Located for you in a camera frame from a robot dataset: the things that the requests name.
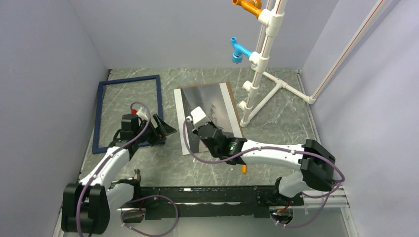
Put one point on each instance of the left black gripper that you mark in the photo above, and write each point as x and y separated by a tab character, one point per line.
159	134

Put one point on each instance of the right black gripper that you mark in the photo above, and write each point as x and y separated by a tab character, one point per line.
212	123

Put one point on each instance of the landscape photo print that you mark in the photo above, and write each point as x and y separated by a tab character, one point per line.
209	104

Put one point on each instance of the blue picture frame with photo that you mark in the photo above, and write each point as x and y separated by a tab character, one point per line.
100	94

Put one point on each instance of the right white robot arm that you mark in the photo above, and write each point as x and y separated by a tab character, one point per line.
313	166

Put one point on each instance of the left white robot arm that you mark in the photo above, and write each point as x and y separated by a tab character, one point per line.
87	205

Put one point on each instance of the white PVC pipe stand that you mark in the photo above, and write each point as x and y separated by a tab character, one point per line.
271	22

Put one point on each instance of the blue pipe fitting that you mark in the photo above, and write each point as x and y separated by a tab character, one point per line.
239	51

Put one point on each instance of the orange pipe fitting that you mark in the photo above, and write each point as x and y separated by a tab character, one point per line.
251	6

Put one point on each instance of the white diagonal PVC pole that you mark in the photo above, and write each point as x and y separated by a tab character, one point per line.
358	35

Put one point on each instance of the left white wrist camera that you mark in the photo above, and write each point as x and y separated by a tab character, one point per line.
141	114

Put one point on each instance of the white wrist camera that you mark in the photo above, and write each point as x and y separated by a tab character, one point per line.
197	118
141	114

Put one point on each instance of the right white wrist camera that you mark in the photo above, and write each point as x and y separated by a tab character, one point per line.
197	118

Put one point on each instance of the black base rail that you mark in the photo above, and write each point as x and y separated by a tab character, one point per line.
211	201

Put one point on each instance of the aluminium extrusion frame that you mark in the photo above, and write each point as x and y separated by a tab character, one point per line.
313	200

